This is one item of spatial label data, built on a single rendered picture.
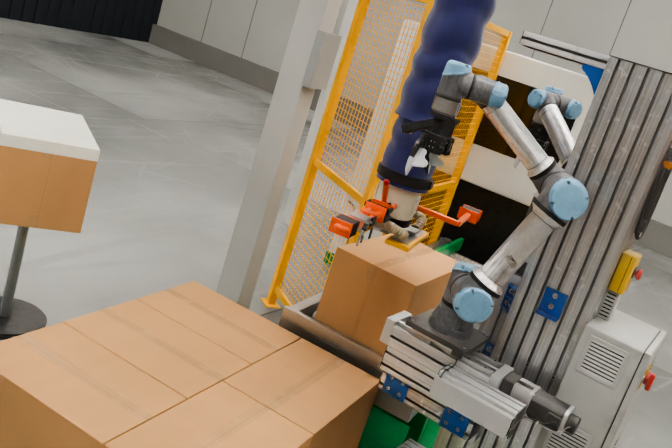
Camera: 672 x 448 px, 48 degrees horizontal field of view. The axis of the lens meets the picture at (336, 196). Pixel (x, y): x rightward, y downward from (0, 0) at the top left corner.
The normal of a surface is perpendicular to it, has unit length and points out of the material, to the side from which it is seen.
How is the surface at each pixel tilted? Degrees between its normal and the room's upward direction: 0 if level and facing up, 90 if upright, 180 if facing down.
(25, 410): 90
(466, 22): 80
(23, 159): 90
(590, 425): 90
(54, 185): 90
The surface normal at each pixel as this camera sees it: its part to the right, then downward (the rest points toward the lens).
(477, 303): -0.14, 0.33
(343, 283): -0.50, 0.07
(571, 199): 0.04, 0.13
